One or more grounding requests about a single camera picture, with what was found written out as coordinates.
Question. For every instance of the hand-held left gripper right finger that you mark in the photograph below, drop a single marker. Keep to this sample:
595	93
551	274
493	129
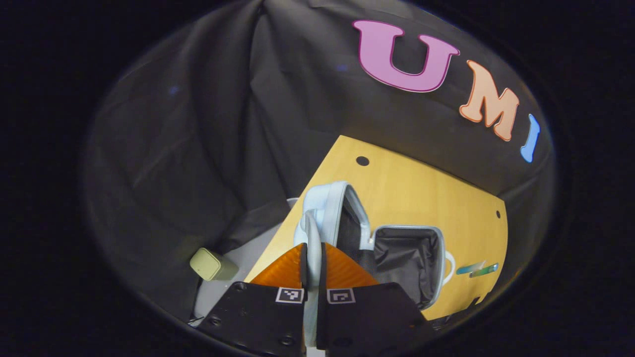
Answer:
367	317

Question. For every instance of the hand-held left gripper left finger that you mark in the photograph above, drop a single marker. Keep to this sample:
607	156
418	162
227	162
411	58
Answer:
258	317

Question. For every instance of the light blue suitcase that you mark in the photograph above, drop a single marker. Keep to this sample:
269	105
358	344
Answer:
407	258

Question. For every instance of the blue and white tube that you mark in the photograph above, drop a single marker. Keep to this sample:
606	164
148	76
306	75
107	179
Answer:
466	269

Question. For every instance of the green bottle with blue cap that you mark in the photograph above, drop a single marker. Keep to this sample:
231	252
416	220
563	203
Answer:
486	270

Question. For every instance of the small olive green box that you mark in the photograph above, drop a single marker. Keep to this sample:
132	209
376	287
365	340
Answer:
213	265

